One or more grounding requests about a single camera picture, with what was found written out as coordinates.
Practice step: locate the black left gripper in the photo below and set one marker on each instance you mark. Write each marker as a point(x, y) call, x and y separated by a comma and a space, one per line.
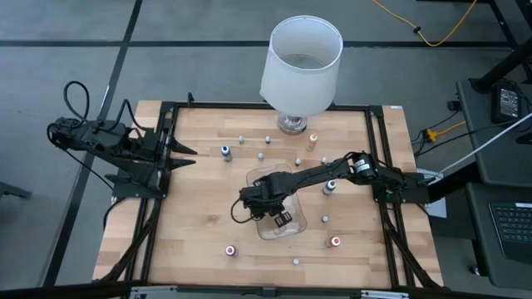
point(160, 145)

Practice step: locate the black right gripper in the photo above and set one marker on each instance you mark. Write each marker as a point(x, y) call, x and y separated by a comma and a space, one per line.
point(266, 195)

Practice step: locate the blue food coloring bottle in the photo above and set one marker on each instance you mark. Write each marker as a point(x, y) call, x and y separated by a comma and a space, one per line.
point(225, 153)

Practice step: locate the red food coloring bottle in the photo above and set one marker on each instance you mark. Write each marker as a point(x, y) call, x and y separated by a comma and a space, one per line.
point(230, 250)
point(333, 241)

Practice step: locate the purple food coloring bottle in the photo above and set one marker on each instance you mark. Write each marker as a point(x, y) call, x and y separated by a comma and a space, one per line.
point(329, 187)

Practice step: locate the orange food coloring bottle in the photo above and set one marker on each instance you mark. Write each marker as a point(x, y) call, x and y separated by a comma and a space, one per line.
point(312, 141)

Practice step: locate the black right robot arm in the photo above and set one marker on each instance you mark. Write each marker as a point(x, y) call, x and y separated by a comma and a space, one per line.
point(324, 169)

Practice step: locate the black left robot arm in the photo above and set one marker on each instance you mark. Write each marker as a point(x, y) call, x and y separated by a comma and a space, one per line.
point(104, 141)

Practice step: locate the clear plastic bin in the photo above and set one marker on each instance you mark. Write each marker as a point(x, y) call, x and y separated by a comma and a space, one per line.
point(291, 232)

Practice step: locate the white sheet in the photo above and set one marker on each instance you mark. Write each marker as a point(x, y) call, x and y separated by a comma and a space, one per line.
point(436, 207)

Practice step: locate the yellow power connector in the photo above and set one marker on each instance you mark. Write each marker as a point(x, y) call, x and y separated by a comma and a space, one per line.
point(432, 135)

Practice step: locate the dark chair leg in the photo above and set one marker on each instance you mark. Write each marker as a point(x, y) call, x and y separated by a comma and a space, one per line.
point(12, 191)

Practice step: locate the dark grey desk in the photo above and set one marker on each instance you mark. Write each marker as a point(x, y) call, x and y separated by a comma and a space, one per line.
point(478, 249)
point(482, 137)

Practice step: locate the white rod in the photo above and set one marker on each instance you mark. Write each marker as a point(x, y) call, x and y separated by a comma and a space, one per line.
point(486, 143)

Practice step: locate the black laptop keyboard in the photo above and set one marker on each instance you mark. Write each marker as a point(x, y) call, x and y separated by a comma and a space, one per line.
point(515, 228)

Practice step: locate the black power adapter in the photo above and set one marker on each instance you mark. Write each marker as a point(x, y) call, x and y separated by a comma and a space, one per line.
point(508, 101)

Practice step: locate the black desk leg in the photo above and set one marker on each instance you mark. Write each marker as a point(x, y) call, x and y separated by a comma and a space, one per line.
point(503, 66)

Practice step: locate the silver metal bracket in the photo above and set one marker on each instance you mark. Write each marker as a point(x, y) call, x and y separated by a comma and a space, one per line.
point(384, 295)
point(154, 292)

